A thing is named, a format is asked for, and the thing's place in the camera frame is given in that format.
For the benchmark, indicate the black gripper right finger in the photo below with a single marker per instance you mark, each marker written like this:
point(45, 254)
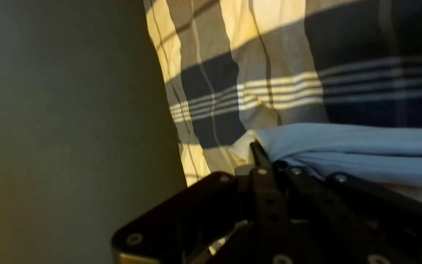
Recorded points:
point(347, 220)

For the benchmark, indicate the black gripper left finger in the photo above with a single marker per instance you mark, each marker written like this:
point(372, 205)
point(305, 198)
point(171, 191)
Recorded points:
point(205, 214)

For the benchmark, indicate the gray bed sheet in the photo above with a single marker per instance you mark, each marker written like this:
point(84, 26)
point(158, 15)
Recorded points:
point(358, 151)

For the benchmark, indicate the plaid checkered bed comforter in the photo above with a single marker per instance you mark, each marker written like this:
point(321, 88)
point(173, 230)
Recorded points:
point(270, 63)

